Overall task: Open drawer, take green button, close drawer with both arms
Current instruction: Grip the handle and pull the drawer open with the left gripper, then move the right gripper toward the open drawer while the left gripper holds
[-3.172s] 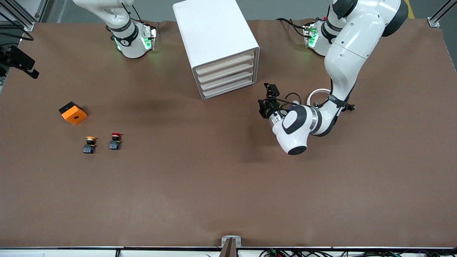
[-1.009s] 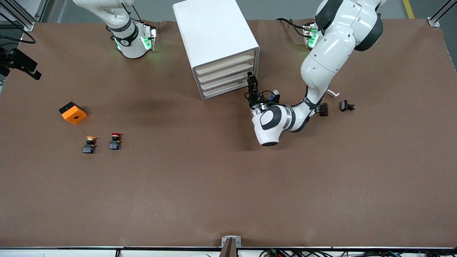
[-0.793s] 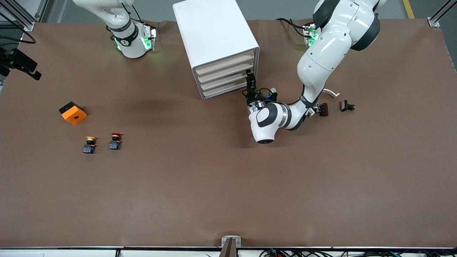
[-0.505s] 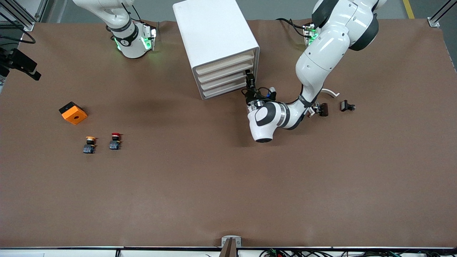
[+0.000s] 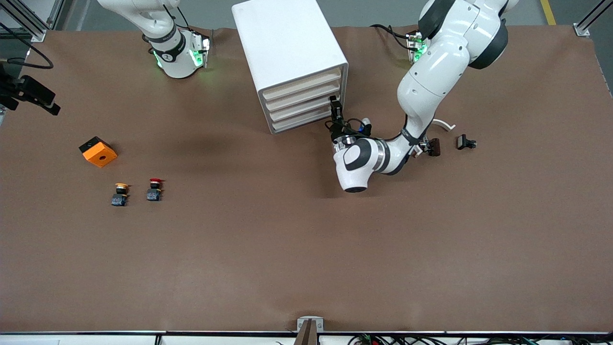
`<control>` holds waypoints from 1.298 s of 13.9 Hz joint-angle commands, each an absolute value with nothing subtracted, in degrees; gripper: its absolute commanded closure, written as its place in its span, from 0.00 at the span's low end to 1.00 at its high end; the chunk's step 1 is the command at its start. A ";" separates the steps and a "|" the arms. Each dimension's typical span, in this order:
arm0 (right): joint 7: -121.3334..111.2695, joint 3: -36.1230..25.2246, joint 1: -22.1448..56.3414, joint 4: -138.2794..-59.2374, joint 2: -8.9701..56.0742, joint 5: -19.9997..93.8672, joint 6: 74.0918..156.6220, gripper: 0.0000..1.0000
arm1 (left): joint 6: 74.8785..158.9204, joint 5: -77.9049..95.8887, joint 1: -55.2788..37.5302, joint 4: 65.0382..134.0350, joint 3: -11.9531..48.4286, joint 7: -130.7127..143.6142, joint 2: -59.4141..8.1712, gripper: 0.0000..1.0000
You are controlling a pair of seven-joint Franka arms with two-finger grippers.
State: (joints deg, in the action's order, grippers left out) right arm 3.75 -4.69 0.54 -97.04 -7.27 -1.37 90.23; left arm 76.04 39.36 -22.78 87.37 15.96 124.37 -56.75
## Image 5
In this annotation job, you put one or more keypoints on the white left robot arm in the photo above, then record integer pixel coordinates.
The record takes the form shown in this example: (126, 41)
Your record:
(431, 72)

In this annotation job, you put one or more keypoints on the white drawer cabinet shell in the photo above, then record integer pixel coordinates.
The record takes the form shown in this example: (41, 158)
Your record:
(287, 38)

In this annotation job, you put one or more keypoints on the white curved plastic arc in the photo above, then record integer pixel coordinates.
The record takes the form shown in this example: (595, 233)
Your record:
(444, 124)

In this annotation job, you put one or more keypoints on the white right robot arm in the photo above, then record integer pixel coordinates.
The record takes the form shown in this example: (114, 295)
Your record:
(175, 64)

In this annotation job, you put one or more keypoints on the brown table mat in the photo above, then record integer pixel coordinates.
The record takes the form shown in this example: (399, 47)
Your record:
(306, 239)

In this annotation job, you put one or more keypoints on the orange box with hole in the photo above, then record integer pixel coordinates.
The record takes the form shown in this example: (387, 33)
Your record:
(99, 155)

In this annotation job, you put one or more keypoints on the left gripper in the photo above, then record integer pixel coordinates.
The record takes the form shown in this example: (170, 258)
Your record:
(338, 130)

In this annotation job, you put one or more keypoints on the grey metal bracket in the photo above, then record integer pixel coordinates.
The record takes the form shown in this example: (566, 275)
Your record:
(302, 320)

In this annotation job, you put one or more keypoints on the red push button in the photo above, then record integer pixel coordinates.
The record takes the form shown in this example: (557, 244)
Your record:
(154, 190)

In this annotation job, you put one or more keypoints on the small brown component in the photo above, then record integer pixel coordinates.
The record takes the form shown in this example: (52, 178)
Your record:
(435, 146)

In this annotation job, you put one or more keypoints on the small black clip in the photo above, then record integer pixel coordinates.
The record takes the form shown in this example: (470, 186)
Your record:
(463, 142)

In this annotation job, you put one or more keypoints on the dark mounting post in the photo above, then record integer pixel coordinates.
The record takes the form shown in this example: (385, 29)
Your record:
(307, 335)

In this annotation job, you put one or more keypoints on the yellow push button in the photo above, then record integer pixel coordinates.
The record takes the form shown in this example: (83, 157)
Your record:
(120, 194)

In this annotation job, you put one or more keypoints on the aluminium frame profile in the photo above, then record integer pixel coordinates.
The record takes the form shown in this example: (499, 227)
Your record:
(591, 19)
(28, 19)

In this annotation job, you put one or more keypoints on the white cabinet drawer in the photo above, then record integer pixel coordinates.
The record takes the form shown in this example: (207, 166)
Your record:
(301, 85)
(301, 120)
(304, 96)
(305, 108)

